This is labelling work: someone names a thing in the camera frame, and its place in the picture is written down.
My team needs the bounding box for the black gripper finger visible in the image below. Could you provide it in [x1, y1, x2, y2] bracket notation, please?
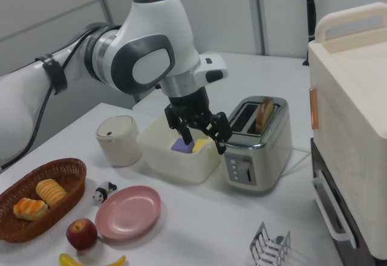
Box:
[195, 111, 234, 157]
[164, 105, 195, 146]

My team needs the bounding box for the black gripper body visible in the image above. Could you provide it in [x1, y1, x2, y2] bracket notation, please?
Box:
[167, 86, 212, 122]

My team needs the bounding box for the brown bread slice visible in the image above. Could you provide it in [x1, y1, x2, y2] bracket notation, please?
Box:
[255, 97, 275, 135]

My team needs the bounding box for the pink plate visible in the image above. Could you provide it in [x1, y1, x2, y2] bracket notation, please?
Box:
[95, 186, 162, 240]

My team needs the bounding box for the yellow striped bread roll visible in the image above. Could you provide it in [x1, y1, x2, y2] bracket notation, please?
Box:
[35, 178, 67, 208]

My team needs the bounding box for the orange glazed bread roll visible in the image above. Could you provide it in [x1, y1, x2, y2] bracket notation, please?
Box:
[13, 198, 49, 221]

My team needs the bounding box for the yellow block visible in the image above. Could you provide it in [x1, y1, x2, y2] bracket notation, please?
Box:
[192, 138, 212, 154]

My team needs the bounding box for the purple block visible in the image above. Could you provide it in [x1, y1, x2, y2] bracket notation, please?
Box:
[171, 138, 194, 155]

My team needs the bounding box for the white plastic container box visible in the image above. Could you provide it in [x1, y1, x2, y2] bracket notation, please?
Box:
[135, 115, 221, 185]

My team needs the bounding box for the cream and silver toaster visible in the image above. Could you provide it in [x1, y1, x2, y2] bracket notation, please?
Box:
[223, 96, 293, 196]

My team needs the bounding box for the small cream lidded bin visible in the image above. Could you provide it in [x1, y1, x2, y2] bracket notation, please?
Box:
[96, 115, 143, 167]

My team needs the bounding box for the panda figurine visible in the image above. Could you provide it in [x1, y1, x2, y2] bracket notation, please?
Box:
[93, 181, 118, 204]

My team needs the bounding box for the metal toast rack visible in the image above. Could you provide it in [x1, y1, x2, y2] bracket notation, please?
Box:
[249, 222, 291, 266]

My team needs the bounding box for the cream plastic cabinet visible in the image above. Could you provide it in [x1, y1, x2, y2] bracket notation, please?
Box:
[307, 2, 387, 261]

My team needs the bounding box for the red apple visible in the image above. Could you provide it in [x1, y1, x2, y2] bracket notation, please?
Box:
[66, 218, 98, 251]

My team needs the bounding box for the black pole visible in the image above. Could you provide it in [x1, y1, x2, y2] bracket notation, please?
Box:
[305, 0, 317, 42]

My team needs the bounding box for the yellow banana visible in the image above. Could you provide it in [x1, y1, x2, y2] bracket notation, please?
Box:
[59, 253, 127, 266]

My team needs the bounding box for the brown wicker basket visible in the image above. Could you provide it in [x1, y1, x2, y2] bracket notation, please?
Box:
[0, 157, 88, 243]

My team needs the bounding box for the white toaster cable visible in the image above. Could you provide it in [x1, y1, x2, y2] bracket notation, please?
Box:
[279, 146, 312, 176]

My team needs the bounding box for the orange cabinet door handle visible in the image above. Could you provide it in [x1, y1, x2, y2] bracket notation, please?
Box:
[308, 88, 319, 130]

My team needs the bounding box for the black cable strap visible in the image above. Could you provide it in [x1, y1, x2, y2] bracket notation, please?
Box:
[34, 53, 68, 95]

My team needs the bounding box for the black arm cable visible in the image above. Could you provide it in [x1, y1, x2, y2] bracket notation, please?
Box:
[0, 25, 105, 170]

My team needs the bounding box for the white drawer handle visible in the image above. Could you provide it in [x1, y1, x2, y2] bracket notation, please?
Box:
[312, 177, 357, 247]

